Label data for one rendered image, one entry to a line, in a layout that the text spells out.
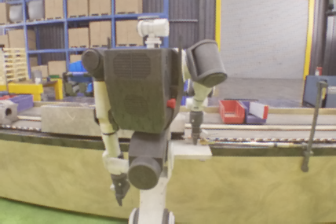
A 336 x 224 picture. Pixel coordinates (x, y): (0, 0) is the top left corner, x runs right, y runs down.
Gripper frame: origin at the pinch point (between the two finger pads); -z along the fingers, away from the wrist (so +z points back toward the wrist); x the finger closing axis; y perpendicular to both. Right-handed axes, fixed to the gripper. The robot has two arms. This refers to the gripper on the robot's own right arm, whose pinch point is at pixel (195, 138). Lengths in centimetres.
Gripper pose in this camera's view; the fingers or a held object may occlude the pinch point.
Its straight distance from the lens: 132.9
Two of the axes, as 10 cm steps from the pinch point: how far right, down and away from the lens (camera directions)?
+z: 0.0, -9.8, -2.2
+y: -9.9, -0.3, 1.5
